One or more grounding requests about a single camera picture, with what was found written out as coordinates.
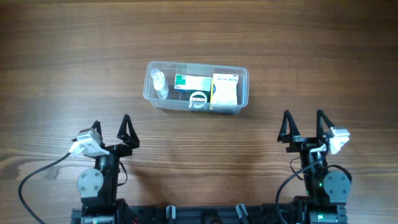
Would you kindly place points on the white bottle clear cap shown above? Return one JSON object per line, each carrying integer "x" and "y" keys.
{"x": 160, "y": 84}

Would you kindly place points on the white green medicine box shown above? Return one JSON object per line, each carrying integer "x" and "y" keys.
{"x": 188, "y": 82}

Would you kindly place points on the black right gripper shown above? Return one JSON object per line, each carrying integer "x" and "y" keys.
{"x": 302, "y": 143}

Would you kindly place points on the blue yellow VapoDrops box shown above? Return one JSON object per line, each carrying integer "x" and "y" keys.
{"x": 212, "y": 96}

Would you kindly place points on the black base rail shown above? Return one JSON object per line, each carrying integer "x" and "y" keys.
{"x": 265, "y": 213}

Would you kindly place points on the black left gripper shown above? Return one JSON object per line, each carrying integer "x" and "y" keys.
{"x": 130, "y": 141}

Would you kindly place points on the clear plastic container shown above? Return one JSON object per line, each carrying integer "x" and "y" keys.
{"x": 229, "y": 86}

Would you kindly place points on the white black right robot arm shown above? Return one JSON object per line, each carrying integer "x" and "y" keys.
{"x": 327, "y": 186}

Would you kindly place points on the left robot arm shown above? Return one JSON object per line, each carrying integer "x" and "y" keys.
{"x": 98, "y": 185}

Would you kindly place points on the white blue medicine box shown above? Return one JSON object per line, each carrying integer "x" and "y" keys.
{"x": 225, "y": 89}

